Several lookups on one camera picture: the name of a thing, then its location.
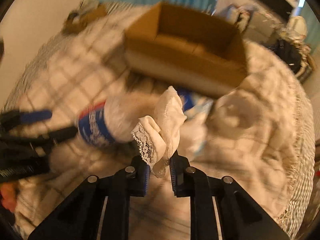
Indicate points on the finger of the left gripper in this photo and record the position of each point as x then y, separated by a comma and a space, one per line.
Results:
56, 136
14, 118

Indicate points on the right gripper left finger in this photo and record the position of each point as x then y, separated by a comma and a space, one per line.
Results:
131, 181

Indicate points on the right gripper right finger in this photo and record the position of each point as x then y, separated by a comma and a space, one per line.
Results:
188, 181

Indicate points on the white lace cloth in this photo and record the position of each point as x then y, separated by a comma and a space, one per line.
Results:
158, 136

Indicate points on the clear plastic floss jar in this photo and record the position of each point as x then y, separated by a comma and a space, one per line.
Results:
111, 121

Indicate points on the blue tissue pack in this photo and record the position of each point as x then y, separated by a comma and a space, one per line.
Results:
195, 106

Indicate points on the cream plaid blanket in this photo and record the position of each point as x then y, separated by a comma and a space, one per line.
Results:
250, 129

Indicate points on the small cardboard box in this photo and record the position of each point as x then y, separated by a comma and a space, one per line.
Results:
77, 22

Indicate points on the large cardboard box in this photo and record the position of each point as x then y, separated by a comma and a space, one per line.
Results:
187, 48

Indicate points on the black bag on chair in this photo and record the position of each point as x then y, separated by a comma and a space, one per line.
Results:
288, 53

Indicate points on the black wall television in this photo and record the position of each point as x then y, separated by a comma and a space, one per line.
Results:
281, 8

